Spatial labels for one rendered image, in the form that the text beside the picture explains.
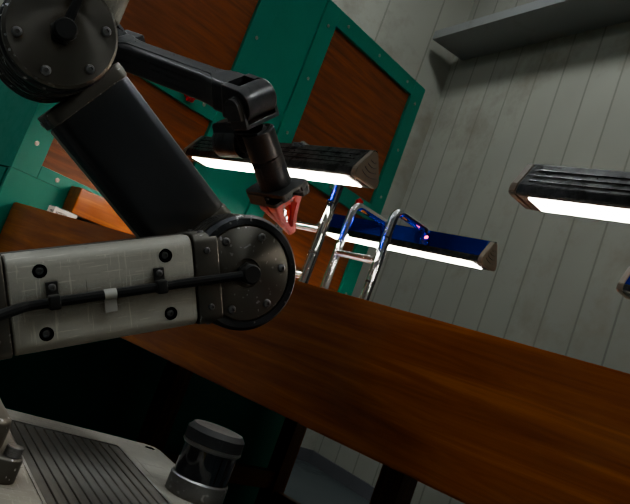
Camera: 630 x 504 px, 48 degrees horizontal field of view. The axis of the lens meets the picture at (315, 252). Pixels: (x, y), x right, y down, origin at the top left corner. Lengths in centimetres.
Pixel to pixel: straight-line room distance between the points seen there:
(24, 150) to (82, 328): 122
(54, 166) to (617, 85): 298
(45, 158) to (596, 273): 257
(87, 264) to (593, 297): 306
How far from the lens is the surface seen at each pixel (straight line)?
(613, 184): 121
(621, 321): 346
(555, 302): 370
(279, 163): 123
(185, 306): 76
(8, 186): 190
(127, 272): 73
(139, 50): 138
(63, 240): 162
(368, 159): 149
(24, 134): 191
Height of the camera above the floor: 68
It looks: 7 degrees up
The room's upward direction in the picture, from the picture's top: 20 degrees clockwise
